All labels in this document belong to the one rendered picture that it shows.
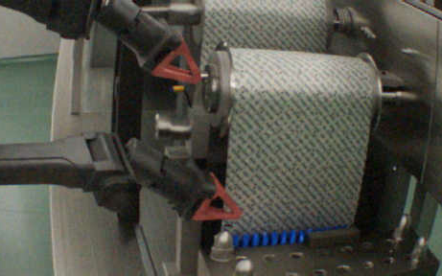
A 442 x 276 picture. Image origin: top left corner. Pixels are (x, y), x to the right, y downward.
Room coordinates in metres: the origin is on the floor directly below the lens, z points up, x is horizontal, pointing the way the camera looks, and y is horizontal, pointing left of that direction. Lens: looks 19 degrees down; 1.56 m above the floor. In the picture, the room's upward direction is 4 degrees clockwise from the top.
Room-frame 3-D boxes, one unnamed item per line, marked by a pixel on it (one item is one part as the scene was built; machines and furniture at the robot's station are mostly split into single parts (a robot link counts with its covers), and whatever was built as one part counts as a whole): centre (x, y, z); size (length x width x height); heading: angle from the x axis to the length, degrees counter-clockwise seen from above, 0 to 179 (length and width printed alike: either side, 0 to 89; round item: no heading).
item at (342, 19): (1.41, -0.22, 1.33); 0.07 x 0.07 x 0.07; 13
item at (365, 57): (1.15, -0.24, 1.25); 0.15 x 0.01 x 0.15; 13
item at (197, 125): (1.12, 0.05, 1.05); 0.06 x 0.05 x 0.31; 103
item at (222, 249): (0.97, -0.02, 1.05); 0.04 x 0.04 x 0.04
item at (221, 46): (1.10, 0.00, 1.25); 0.15 x 0.01 x 0.15; 13
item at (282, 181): (1.06, -0.13, 1.11); 0.23 x 0.01 x 0.18; 103
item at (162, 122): (1.11, 0.09, 1.18); 0.04 x 0.02 x 0.04; 13
